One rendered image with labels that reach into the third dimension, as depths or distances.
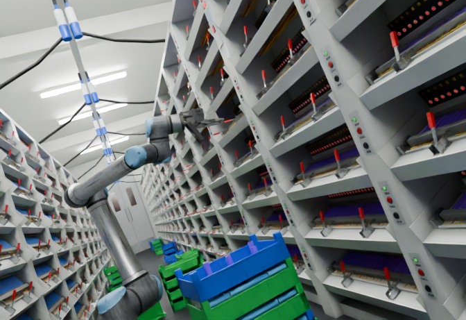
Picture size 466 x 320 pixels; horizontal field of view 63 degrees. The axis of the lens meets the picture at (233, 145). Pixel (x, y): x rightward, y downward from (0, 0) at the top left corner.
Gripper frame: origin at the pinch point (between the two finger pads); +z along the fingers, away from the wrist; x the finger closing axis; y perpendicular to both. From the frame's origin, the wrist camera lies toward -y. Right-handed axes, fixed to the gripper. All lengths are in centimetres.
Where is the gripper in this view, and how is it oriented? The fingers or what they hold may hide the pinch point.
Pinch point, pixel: (220, 121)
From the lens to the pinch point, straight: 190.8
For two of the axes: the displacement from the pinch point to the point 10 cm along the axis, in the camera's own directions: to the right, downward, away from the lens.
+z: 9.5, -1.6, 2.9
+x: -2.5, 2.1, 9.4
